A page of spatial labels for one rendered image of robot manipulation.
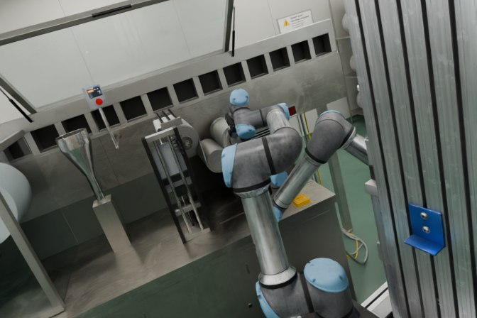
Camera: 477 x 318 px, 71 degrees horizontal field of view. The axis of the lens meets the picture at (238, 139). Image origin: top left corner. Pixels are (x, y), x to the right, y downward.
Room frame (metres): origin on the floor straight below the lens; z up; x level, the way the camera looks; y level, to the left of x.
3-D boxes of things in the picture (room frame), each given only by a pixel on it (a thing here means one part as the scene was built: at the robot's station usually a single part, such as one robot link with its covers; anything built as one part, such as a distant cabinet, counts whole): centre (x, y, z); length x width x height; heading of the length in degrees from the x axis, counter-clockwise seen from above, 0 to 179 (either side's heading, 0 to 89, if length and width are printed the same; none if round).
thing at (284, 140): (1.08, -0.15, 1.40); 0.49 x 0.11 x 0.12; 175
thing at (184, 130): (1.68, 0.29, 1.33); 0.25 x 0.14 x 0.14; 14
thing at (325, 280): (0.80, -0.12, 0.98); 0.13 x 0.12 x 0.14; 85
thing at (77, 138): (1.55, 0.74, 1.50); 0.14 x 0.14 x 0.06
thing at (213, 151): (1.71, 0.16, 1.17); 0.26 x 0.12 x 0.12; 14
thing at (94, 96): (1.51, 0.55, 1.66); 0.07 x 0.07 x 0.10; 33
